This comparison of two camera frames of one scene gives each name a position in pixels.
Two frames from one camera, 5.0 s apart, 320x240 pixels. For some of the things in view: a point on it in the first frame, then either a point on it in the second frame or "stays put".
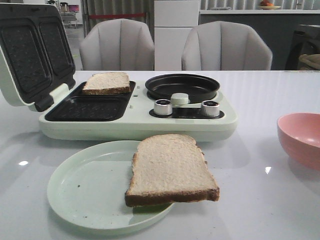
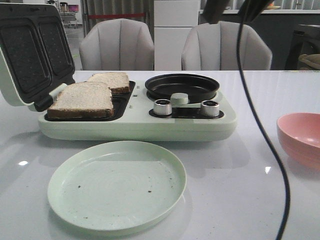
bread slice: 169,168 to 83,100
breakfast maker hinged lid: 35,54 stays put
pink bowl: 299,133 stays put
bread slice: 107,83 stays put
